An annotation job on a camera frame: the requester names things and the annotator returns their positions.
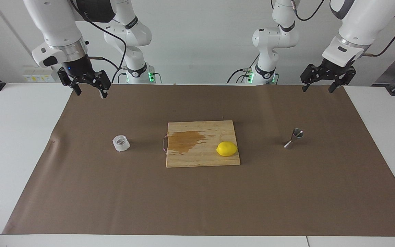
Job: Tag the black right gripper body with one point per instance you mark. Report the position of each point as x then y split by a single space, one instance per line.
77 67

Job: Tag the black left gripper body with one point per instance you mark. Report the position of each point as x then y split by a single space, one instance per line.
333 71

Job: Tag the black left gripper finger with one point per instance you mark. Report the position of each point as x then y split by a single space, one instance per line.
345 79
310 75

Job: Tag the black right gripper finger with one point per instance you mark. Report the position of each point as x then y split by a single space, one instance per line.
65 77
101 82

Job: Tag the steel double jigger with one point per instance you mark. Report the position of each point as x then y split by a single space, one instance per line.
297 134

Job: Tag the clear glass cup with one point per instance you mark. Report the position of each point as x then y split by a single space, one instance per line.
121 143

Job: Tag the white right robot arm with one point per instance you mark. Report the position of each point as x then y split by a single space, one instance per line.
57 24

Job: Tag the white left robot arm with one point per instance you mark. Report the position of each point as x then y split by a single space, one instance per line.
358 20

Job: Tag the yellow lemon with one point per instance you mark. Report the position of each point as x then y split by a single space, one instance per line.
226 149

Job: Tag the wooden cutting board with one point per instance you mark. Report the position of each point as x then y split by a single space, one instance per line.
201 154

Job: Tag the brown table mat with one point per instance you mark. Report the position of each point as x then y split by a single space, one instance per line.
197 199

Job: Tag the white wall power outlet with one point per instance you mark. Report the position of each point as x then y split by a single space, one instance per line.
39 74

